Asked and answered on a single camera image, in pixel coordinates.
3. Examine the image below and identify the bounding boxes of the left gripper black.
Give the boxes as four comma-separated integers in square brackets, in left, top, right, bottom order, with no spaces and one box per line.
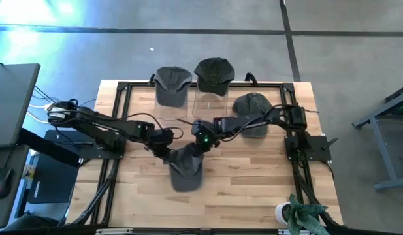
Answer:
[145,143,185,166]

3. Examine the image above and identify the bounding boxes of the blue-grey baseball cap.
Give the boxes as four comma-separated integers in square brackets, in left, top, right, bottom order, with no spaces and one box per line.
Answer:
[168,142,205,193]

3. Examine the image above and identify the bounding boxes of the dark grey baseball cap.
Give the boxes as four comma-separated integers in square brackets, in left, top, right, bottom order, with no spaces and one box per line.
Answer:
[232,92,274,138]

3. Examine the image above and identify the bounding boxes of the light grey baseball cap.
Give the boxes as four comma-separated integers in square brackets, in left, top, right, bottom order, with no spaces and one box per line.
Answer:
[153,66,193,108]

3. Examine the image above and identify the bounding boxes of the charcoal baseball cap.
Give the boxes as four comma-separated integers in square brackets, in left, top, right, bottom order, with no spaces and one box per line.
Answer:
[193,57,236,97]

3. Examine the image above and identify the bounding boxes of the green plant in white pot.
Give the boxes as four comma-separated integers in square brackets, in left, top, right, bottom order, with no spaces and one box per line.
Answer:
[274,194,329,235]

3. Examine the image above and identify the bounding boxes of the black computer case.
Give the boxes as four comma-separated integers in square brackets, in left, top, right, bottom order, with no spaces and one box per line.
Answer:
[26,153,80,205]

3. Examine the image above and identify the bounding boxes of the black clamp lever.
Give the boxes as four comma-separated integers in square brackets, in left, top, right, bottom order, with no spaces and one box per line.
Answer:
[321,137,338,151]

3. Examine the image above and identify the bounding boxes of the black desk leg beam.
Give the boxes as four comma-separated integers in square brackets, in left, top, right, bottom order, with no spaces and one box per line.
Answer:
[17,128,81,168]

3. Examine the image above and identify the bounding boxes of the white power strip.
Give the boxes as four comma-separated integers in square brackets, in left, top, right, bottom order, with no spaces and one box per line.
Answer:
[44,102,60,115]

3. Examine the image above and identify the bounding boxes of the dark grey desk top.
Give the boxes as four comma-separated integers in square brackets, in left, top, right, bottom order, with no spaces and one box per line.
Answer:
[0,145,31,229]

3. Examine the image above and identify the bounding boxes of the large grey desk top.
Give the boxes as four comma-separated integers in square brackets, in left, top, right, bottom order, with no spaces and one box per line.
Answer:
[0,63,41,148]

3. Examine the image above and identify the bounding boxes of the black computer mouse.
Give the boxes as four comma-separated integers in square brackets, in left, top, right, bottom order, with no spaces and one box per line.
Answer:
[0,166,13,200]

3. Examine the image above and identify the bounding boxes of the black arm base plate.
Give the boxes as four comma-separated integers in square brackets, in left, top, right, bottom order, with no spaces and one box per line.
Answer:
[285,135,332,163]
[77,133,127,161]

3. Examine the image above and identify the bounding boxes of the black aluminium table frame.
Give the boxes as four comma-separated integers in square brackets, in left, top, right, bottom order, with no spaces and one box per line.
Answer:
[65,80,346,235]

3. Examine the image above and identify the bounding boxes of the silver bracket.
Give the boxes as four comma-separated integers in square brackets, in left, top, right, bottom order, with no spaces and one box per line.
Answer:
[278,229,315,235]
[95,228,133,234]

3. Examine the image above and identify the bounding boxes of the grey desk frame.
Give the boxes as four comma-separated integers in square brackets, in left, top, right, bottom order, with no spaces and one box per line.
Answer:
[353,83,403,192]

